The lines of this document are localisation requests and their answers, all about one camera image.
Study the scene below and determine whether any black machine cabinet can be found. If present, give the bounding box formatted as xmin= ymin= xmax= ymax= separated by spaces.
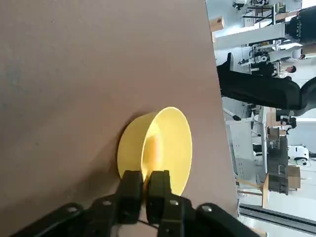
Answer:
xmin=268 ymin=127 xmax=289 ymax=196

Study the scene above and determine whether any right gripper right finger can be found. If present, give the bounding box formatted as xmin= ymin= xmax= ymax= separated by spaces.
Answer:
xmin=147 ymin=169 xmax=262 ymax=237

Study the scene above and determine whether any white perforated metal cabinet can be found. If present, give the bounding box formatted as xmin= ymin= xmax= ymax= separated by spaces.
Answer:
xmin=226 ymin=118 xmax=269 ymax=175

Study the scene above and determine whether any black office chair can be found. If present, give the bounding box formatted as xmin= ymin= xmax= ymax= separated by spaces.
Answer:
xmin=216 ymin=52 xmax=316 ymax=117

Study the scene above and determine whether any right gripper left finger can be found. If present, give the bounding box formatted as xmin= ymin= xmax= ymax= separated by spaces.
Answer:
xmin=8 ymin=169 xmax=144 ymax=237

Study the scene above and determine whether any cardboard box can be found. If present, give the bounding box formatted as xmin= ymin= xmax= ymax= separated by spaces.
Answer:
xmin=209 ymin=16 xmax=225 ymax=32
xmin=286 ymin=165 xmax=301 ymax=191

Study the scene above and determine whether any yellow plastic bowl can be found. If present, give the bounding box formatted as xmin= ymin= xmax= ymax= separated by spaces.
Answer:
xmin=117 ymin=106 xmax=193 ymax=197

